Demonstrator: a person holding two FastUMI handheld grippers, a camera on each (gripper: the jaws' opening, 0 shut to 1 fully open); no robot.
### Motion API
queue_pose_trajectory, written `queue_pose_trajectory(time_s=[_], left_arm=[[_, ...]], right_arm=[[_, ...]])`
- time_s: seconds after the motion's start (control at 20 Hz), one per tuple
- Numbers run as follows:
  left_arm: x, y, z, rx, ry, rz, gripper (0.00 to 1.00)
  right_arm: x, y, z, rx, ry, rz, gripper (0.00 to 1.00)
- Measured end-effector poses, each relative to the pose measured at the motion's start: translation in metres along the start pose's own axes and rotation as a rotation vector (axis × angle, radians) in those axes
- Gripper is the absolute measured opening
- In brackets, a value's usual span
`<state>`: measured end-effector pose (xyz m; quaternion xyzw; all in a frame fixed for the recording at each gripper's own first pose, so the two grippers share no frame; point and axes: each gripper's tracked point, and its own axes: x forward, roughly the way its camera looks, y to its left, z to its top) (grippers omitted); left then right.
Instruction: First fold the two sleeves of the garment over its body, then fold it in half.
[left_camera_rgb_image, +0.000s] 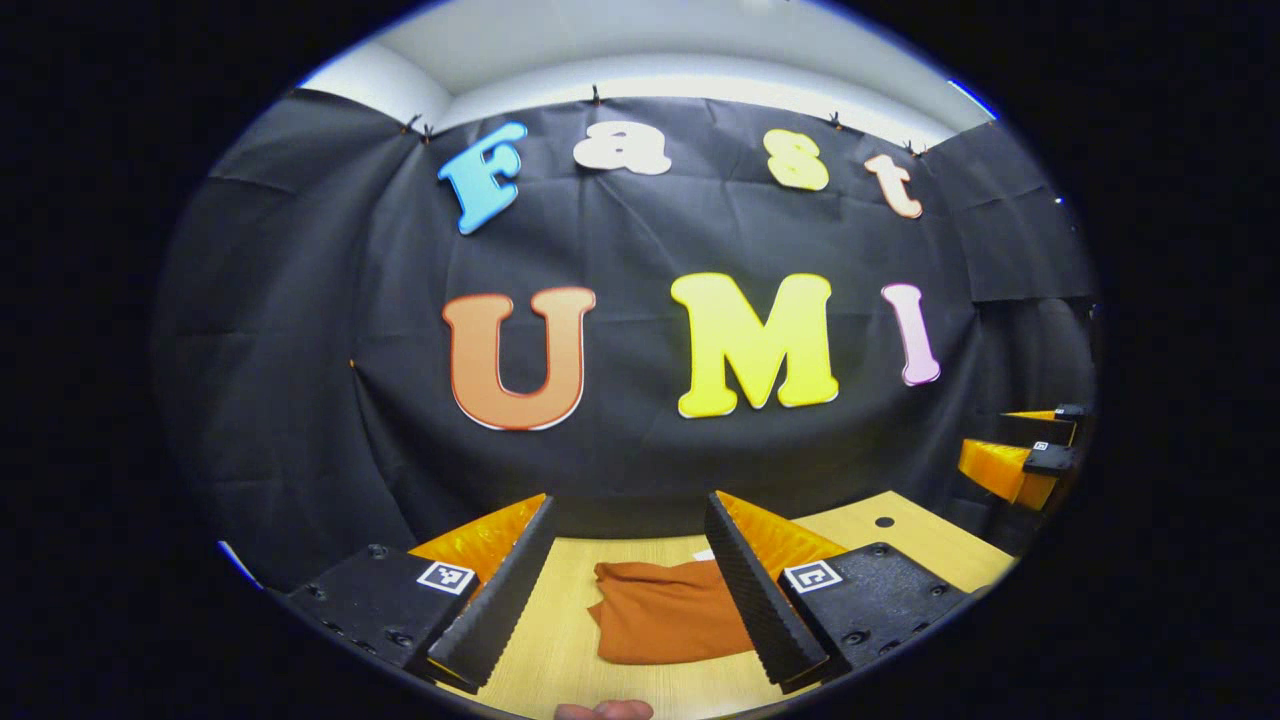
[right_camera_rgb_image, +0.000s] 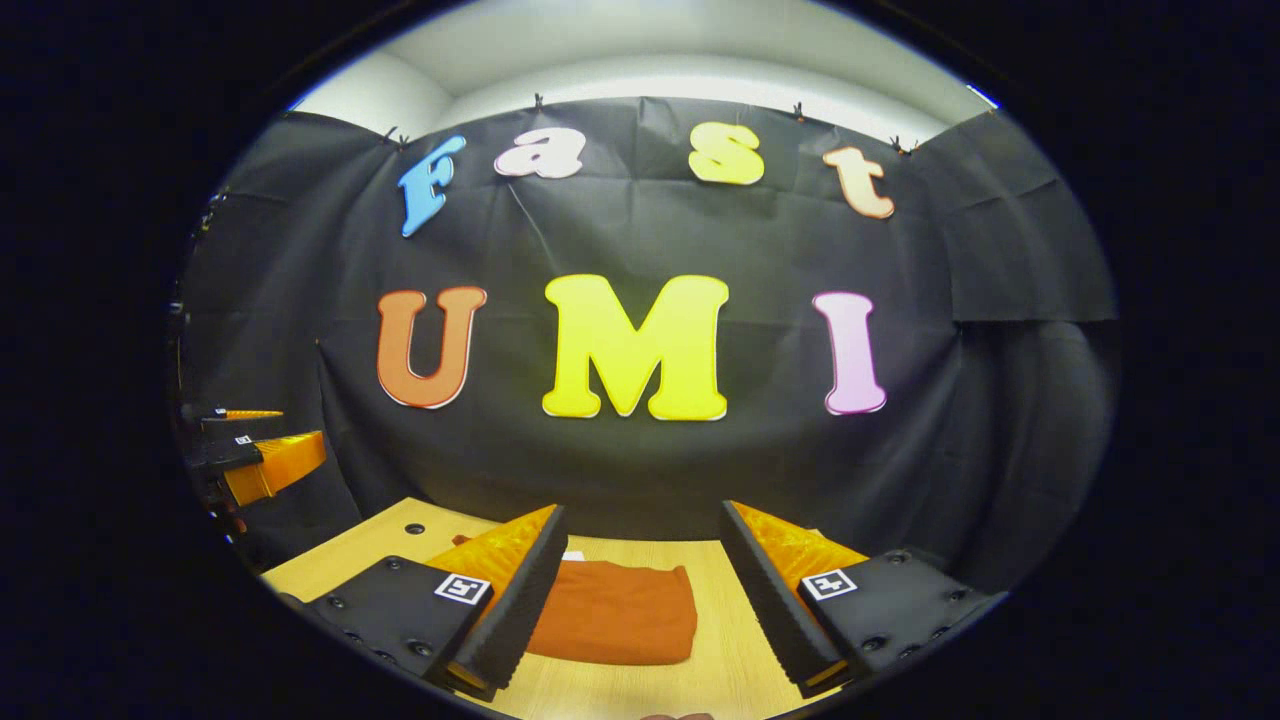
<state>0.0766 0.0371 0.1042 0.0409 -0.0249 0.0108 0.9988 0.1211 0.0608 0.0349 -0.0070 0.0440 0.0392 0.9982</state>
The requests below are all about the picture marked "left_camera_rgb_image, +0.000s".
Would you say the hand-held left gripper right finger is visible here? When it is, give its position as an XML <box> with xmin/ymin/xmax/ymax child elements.
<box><xmin>703</xmin><ymin>490</ymin><xmax>976</xmax><ymax>696</ymax></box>

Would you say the ceiling light strip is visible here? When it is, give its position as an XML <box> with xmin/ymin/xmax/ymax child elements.
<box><xmin>945</xmin><ymin>78</ymin><xmax>1001</xmax><ymax>121</ymax></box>

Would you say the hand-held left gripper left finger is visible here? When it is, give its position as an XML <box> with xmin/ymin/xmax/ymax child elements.
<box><xmin>285</xmin><ymin>492</ymin><xmax>557</xmax><ymax>696</ymax></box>

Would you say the rust orange button shirt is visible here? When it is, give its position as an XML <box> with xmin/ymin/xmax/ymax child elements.
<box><xmin>585</xmin><ymin>548</ymin><xmax>756</xmax><ymax>666</ymax></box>

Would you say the black backdrop cloth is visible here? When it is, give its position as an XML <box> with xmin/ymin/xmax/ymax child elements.
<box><xmin>155</xmin><ymin>88</ymin><xmax>1101</xmax><ymax>591</ymax></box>

